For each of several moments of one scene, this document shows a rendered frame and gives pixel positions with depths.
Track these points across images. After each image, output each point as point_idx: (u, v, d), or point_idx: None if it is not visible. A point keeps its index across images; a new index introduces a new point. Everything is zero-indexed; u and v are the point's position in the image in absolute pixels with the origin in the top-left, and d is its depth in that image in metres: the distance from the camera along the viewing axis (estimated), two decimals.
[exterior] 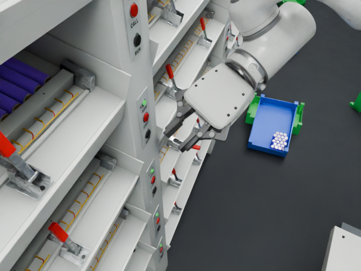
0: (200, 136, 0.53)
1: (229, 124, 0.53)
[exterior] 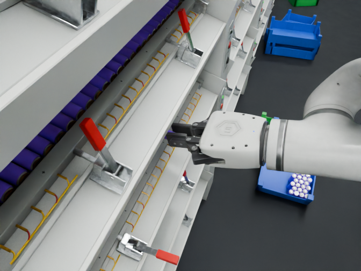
0: (196, 133, 0.56)
1: None
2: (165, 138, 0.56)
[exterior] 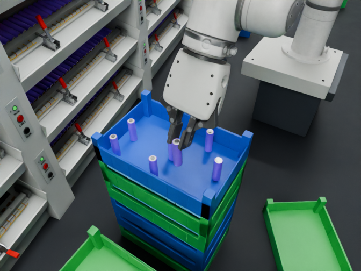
0: (190, 131, 0.52)
1: (213, 109, 0.49)
2: None
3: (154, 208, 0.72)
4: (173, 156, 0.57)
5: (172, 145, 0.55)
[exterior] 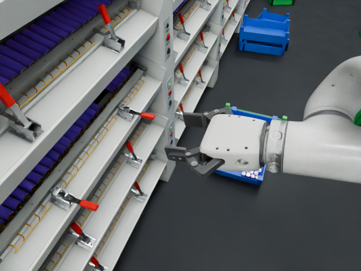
0: (187, 155, 0.49)
1: (216, 162, 0.47)
2: (84, 116, 0.70)
3: None
4: None
5: (109, 90, 0.78)
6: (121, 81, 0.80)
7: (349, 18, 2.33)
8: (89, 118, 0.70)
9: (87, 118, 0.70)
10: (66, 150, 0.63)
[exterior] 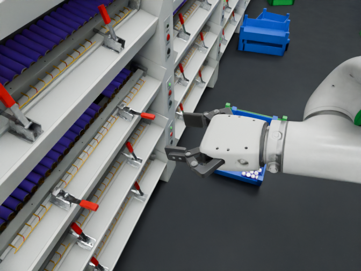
0: (187, 155, 0.49)
1: (216, 162, 0.47)
2: (84, 116, 0.70)
3: None
4: None
5: (110, 89, 0.78)
6: (121, 81, 0.80)
7: (349, 18, 2.33)
8: (89, 119, 0.70)
9: (87, 118, 0.70)
10: (66, 150, 0.63)
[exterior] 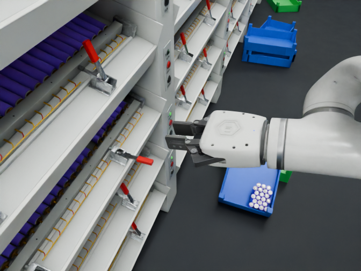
0: (197, 130, 0.57)
1: None
2: None
3: None
4: None
5: (101, 126, 0.67)
6: (114, 116, 0.70)
7: (358, 26, 2.23)
8: (76, 166, 0.59)
9: (73, 165, 0.59)
10: (46, 209, 0.53)
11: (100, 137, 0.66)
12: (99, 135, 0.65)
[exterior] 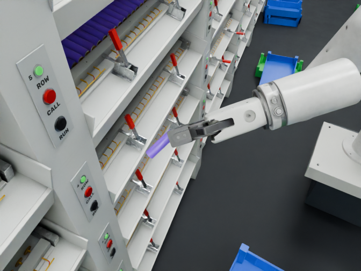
0: (189, 127, 0.52)
1: (218, 122, 0.49)
2: None
3: None
4: None
5: None
6: None
7: (346, 1, 3.03)
8: None
9: None
10: None
11: None
12: None
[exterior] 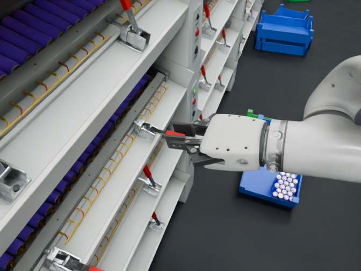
0: (186, 142, 0.51)
1: (211, 157, 0.48)
2: None
3: None
4: None
5: (124, 99, 0.60)
6: (137, 89, 0.62)
7: None
8: (99, 140, 0.52)
9: (95, 138, 0.52)
10: (67, 187, 0.45)
11: (123, 111, 0.59)
12: (122, 108, 0.58)
